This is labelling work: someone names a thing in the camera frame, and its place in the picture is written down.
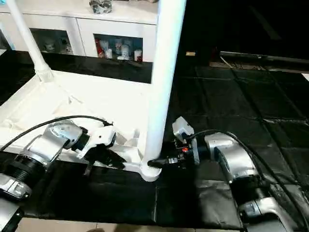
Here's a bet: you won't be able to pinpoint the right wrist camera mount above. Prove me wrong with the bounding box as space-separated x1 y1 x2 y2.
172 116 195 142

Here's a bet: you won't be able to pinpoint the black work mat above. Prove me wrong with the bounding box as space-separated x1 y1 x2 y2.
0 51 309 230

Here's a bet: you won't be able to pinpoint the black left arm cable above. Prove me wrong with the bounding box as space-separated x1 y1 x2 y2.
0 115 114 151

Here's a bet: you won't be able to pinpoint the small dark figurines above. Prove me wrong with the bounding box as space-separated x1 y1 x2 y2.
43 40 73 54

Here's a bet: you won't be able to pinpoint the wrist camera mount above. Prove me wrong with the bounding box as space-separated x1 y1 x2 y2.
172 116 195 142
77 125 117 160

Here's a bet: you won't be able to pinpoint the large black cabinet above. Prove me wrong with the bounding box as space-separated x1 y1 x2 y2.
157 0 309 66

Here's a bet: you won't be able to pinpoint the small grey metal object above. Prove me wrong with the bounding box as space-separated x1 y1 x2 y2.
89 0 113 14

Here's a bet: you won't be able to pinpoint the white glass-door cabinet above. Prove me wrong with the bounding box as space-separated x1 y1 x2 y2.
0 0 159 63

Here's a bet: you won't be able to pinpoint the small red bottle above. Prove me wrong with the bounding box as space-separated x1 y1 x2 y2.
95 39 105 58

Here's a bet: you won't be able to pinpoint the small white jar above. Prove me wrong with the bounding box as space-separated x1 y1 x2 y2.
120 45 132 60

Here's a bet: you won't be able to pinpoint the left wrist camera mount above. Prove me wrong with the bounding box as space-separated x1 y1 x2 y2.
77 125 117 160

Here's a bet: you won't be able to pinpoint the white plastic table leg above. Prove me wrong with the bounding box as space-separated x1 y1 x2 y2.
5 0 55 83
143 0 187 170

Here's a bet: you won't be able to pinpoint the long black bar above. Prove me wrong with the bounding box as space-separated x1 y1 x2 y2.
220 51 309 66

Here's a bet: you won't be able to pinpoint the white plastic table top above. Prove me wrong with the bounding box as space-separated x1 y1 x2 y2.
0 70 162 182

